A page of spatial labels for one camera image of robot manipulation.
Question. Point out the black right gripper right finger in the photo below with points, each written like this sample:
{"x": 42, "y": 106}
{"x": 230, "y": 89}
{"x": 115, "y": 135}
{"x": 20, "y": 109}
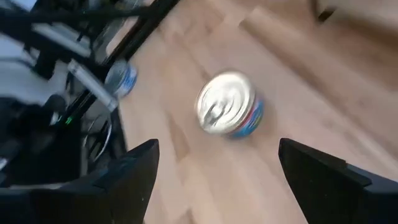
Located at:
{"x": 335, "y": 193}

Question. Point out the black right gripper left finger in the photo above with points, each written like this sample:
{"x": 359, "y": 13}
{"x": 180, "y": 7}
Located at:
{"x": 109, "y": 193}

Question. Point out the black rounded object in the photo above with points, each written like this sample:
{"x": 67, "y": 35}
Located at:
{"x": 40, "y": 149}

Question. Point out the silver metal bracket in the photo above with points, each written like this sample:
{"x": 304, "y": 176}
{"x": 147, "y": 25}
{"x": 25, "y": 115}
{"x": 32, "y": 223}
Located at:
{"x": 93, "y": 84}

